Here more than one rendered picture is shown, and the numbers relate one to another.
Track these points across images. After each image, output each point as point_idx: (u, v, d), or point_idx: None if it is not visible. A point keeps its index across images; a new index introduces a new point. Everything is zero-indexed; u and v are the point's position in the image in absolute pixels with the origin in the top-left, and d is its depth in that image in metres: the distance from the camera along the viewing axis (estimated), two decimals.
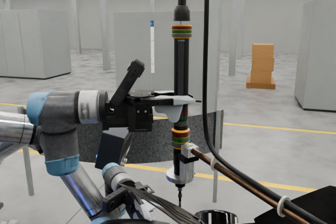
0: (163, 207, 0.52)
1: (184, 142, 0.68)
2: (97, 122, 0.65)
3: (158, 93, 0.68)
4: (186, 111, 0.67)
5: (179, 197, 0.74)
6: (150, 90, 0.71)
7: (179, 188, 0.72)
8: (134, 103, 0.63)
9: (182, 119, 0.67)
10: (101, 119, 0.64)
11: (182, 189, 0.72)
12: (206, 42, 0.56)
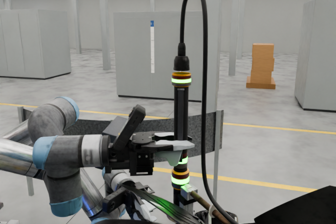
0: (163, 207, 0.52)
1: (184, 184, 0.70)
2: (100, 166, 0.68)
3: (158, 136, 0.70)
4: (186, 154, 0.70)
5: None
6: (150, 131, 0.73)
7: None
8: (135, 149, 0.65)
9: (181, 162, 0.69)
10: (103, 163, 0.66)
11: None
12: (204, 96, 0.59)
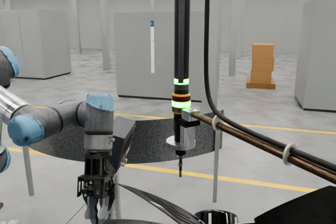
0: (163, 207, 0.52)
1: (185, 107, 0.66)
2: None
3: None
4: (187, 74, 0.65)
5: (181, 167, 0.71)
6: None
7: (180, 156, 0.70)
8: None
9: (182, 83, 0.65)
10: None
11: (182, 157, 0.70)
12: None
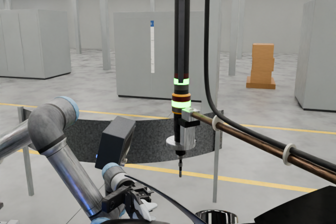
0: None
1: (185, 107, 0.66)
2: None
3: None
4: (187, 74, 0.65)
5: (181, 167, 0.71)
6: None
7: (180, 156, 0.70)
8: None
9: (182, 83, 0.65)
10: None
11: (182, 157, 0.70)
12: None
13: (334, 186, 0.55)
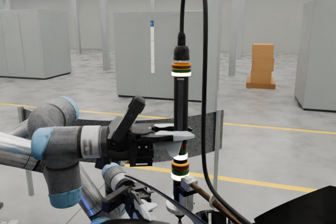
0: None
1: (184, 175, 0.70)
2: (99, 157, 0.67)
3: (158, 127, 0.70)
4: (186, 145, 0.69)
5: None
6: (150, 123, 0.73)
7: None
8: (135, 139, 0.65)
9: (181, 153, 0.69)
10: (103, 154, 0.66)
11: (181, 217, 0.74)
12: (204, 85, 0.58)
13: (334, 186, 0.55)
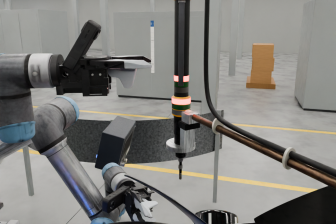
0: None
1: (185, 110, 0.66)
2: (50, 86, 0.62)
3: (116, 57, 0.66)
4: (187, 77, 0.65)
5: (181, 169, 0.71)
6: None
7: (180, 159, 0.70)
8: (87, 65, 0.60)
9: (182, 85, 0.65)
10: (53, 82, 0.61)
11: (182, 160, 0.71)
12: None
13: None
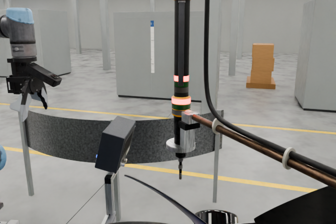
0: None
1: (185, 110, 0.66)
2: None
3: None
4: (187, 77, 0.65)
5: (181, 169, 0.71)
6: None
7: (180, 159, 0.70)
8: None
9: (182, 85, 0.65)
10: None
11: (182, 160, 0.71)
12: None
13: None
